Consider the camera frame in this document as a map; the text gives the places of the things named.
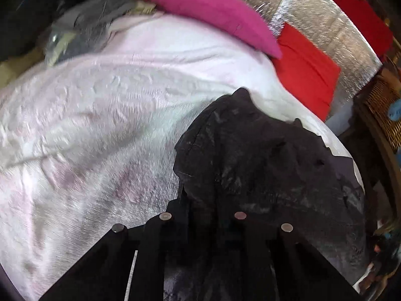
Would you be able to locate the red square pillow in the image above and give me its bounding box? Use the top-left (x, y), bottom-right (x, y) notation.
top-left (272, 23), bottom-right (341, 121)

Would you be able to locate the magenta pillow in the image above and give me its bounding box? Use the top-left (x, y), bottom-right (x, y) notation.
top-left (149, 0), bottom-right (282, 58)

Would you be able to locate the black quilted puffer jacket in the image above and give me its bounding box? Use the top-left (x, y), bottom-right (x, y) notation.
top-left (164, 88), bottom-right (367, 300)

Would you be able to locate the wicker basket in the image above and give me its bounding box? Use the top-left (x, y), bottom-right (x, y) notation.
top-left (364, 78), bottom-right (400, 152)

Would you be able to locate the grey folded garment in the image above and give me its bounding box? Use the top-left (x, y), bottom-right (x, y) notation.
top-left (44, 0), bottom-right (156, 67)

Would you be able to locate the silver foil insulation panel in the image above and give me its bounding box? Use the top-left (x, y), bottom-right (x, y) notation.
top-left (244, 0), bottom-right (382, 116)

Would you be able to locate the black coat pile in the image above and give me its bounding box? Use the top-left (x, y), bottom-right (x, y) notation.
top-left (1, 0), bottom-right (60, 61)

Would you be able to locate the red blanket on railing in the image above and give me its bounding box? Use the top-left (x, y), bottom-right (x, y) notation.
top-left (333, 0), bottom-right (393, 58)

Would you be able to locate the white pink bed blanket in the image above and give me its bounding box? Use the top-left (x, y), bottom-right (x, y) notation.
top-left (1, 14), bottom-right (348, 300)

